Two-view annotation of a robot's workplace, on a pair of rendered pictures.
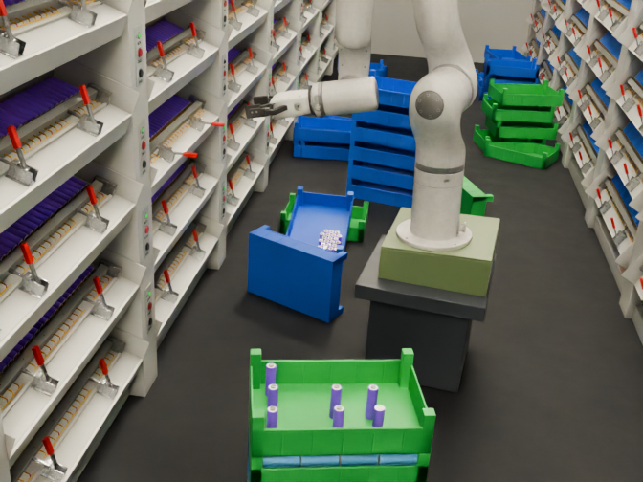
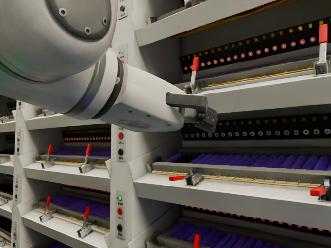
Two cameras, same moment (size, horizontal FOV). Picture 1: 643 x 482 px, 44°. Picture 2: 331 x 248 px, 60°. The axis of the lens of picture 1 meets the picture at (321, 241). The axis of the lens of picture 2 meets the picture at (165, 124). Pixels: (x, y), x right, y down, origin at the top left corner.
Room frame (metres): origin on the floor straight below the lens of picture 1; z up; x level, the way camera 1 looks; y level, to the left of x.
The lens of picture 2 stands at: (2.18, -0.16, 0.60)
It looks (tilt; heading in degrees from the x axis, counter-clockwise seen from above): 4 degrees up; 126
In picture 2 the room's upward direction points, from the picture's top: straight up
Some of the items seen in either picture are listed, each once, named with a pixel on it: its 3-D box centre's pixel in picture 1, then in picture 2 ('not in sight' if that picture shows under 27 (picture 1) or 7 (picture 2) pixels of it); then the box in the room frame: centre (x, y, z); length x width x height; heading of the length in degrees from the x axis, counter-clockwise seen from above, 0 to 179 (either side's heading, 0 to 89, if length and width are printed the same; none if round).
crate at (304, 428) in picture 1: (336, 399); not in sight; (1.14, -0.04, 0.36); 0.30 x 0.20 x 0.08; 97
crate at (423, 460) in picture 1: (333, 435); not in sight; (1.14, -0.04, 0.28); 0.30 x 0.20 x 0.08; 97
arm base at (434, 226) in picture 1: (436, 201); not in sight; (1.83, -0.28, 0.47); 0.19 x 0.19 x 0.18
